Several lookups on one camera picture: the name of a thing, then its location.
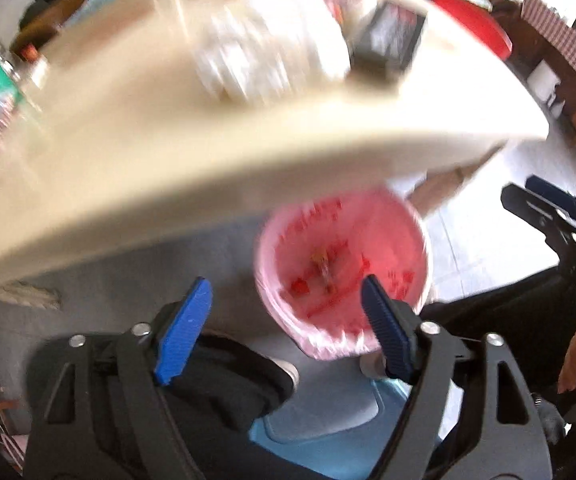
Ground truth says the black box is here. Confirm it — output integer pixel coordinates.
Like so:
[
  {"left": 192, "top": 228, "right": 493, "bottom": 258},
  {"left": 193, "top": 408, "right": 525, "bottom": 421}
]
[{"left": 350, "top": 0, "right": 429, "bottom": 86}]

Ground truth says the person's right hand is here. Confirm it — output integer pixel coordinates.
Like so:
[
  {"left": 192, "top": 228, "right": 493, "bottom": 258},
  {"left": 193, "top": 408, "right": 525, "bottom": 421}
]
[{"left": 558, "top": 302, "right": 576, "bottom": 395}]

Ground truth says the person's black pants leg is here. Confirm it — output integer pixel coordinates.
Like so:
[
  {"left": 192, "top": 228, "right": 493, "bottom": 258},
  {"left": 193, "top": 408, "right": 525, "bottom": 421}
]
[{"left": 168, "top": 332, "right": 293, "bottom": 433}]

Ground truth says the pink trash bin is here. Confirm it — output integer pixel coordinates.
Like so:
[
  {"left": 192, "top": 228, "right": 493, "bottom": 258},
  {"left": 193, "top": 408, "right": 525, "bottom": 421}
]
[{"left": 254, "top": 186, "right": 431, "bottom": 361}]

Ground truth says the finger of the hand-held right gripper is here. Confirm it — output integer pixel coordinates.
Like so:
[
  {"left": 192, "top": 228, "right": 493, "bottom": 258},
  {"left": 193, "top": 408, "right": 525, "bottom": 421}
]
[
  {"left": 500, "top": 184, "right": 576, "bottom": 261},
  {"left": 525, "top": 175, "right": 576, "bottom": 226}
]

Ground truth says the checkered cloth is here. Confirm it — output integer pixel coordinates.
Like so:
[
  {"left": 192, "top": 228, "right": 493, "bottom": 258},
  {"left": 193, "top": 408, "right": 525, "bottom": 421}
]
[{"left": 520, "top": 0, "right": 576, "bottom": 111}]

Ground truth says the crumpled white plastic bag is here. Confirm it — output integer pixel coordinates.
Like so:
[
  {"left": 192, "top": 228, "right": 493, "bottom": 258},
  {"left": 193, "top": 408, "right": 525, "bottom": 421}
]
[{"left": 193, "top": 0, "right": 353, "bottom": 106}]

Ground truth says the table leg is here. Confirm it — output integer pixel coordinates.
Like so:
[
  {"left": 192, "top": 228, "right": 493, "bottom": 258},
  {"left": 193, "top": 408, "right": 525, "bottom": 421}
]
[{"left": 410, "top": 142, "right": 506, "bottom": 216}]

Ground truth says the blue plastic stool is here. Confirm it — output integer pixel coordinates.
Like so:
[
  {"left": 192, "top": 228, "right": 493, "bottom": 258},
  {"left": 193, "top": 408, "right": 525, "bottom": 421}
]
[{"left": 249, "top": 377, "right": 443, "bottom": 480}]

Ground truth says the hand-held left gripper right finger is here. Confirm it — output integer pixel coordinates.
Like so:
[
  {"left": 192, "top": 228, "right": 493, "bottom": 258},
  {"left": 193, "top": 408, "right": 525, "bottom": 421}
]
[{"left": 360, "top": 275, "right": 553, "bottom": 480}]

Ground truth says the person's shoe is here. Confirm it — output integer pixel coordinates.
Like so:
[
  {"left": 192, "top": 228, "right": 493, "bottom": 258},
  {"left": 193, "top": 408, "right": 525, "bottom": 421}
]
[
  {"left": 359, "top": 354, "right": 386, "bottom": 380},
  {"left": 263, "top": 355, "right": 301, "bottom": 401}
]

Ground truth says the brown leather sofa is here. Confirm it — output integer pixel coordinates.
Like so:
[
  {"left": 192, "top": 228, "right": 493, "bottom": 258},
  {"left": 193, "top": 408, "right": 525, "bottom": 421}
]
[{"left": 10, "top": 0, "right": 149, "bottom": 61}]

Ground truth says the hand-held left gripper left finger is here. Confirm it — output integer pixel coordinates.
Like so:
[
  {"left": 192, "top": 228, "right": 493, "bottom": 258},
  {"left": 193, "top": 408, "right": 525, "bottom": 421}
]
[{"left": 23, "top": 276, "right": 213, "bottom": 480}]

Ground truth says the red plastic stool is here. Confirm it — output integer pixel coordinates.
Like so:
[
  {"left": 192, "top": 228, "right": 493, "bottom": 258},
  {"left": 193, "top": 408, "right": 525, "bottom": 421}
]
[{"left": 430, "top": 0, "right": 513, "bottom": 60}]

